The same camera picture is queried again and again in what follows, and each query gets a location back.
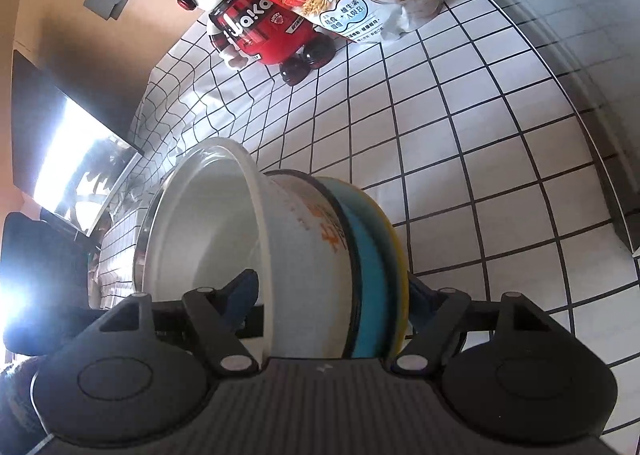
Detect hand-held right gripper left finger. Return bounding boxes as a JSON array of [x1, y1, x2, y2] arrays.
[[100, 270, 264, 376]]

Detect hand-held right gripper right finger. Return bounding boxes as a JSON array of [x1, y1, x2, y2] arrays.
[[391, 280, 546, 376]]

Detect blue enamel bowl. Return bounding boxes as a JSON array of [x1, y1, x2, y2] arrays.
[[310, 175, 396, 361]]

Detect white paper bowl orange label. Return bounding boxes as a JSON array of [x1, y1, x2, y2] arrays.
[[145, 138, 361, 361]]

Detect stainless steel bowl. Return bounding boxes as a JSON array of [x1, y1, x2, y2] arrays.
[[132, 150, 186, 296]]

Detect black computer monitor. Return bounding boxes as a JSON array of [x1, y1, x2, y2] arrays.
[[10, 50, 146, 236]]

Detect white black checked tablecloth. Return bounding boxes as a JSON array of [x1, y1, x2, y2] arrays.
[[90, 0, 640, 381]]

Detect red black robot toy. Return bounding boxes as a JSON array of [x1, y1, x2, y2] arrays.
[[165, 0, 337, 86]]

